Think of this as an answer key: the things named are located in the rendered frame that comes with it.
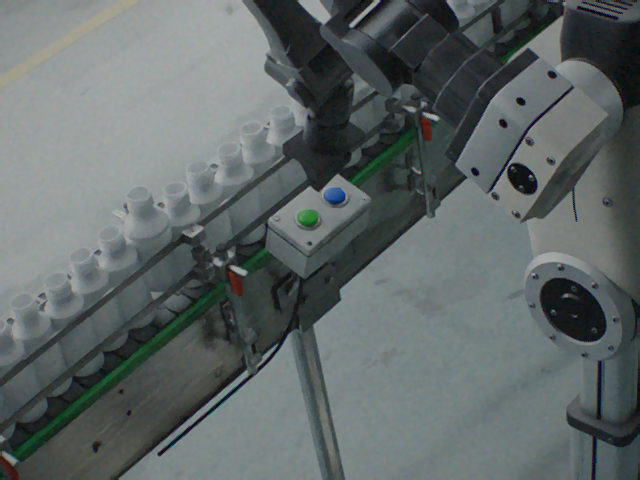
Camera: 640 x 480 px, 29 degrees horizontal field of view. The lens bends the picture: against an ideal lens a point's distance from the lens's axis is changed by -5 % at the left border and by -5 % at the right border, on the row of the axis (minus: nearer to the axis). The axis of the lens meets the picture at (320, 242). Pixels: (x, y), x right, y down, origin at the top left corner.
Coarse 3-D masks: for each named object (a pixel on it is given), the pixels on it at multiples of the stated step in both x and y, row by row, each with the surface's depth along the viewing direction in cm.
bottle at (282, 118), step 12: (276, 108) 200; (288, 108) 200; (276, 120) 198; (288, 120) 198; (276, 132) 200; (288, 132) 199; (276, 144) 200; (288, 168) 202; (300, 168) 203; (288, 180) 203; (300, 180) 204; (288, 192) 205
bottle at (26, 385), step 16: (0, 320) 169; (0, 336) 167; (0, 352) 168; (16, 352) 169; (0, 368) 168; (32, 368) 173; (16, 384) 170; (32, 384) 173; (16, 400) 172; (32, 416) 174
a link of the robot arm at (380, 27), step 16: (384, 0) 126; (400, 0) 124; (368, 16) 125; (384, 16) 124; (400, 16) 124; (416, 16) 124; (368, 32) 124; (384, 32) 123; (400, 32) 123; (416, 32) 122; (432, 32) 122; (448, 32) 122; (384, 48) 123; (400, 48) 122; (416, 48) 122; (432, 48) 122; (400, 64) 123; (416, 64) 121
